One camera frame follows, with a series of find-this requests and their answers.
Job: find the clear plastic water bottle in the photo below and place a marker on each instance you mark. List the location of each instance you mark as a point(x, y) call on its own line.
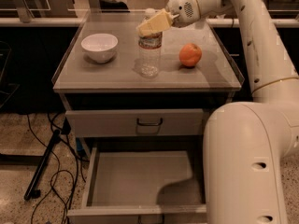
point(149, 53)

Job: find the grey drawer cabinet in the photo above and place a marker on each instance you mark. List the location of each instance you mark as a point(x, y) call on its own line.
point(84, 84)

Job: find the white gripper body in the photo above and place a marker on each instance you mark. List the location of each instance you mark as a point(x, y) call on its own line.
point(180, 7)

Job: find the white counter rail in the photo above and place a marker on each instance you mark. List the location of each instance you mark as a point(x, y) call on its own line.
point(72, 22)

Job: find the open middle drawer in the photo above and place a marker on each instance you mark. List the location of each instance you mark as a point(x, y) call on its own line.
point(142, 187)

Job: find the white ceramic bowl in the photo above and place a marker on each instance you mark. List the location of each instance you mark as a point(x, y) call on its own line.
point(101, 48)

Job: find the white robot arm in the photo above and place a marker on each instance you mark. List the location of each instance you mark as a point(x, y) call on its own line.
point(244, 142)

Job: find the orange fruit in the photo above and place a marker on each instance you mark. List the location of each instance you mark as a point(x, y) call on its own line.
point(190, 55)

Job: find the closed top drawer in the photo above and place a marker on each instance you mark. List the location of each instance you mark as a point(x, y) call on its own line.
point(137, 122)

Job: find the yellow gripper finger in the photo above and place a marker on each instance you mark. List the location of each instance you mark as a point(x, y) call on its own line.
point(155, 22)

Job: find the black floor stand bar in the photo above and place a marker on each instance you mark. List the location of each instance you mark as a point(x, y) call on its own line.
point(31, 190)

